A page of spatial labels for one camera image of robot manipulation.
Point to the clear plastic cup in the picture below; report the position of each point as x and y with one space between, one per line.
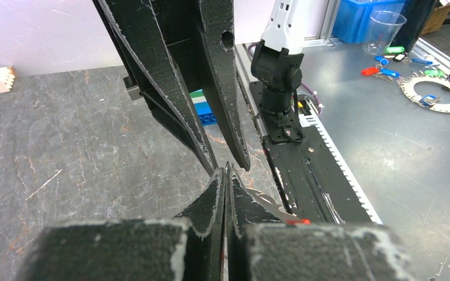
381 30

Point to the round metal key organizer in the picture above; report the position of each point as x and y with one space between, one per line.
429 92

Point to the blue green white brick block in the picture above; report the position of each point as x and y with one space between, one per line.
203 109

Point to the blue plastic storage bin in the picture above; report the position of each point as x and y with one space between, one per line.
353 18

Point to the green key tag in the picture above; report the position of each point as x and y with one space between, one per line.
394 50

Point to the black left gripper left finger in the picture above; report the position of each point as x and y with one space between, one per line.
188 246

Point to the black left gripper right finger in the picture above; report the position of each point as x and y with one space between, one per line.
262 245

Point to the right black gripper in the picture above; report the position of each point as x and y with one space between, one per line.
156 44

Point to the red tagged key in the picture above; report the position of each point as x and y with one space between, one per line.
370 71

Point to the white slotted cable duct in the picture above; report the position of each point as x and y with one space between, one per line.
307 121

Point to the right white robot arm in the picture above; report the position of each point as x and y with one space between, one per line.
277 57

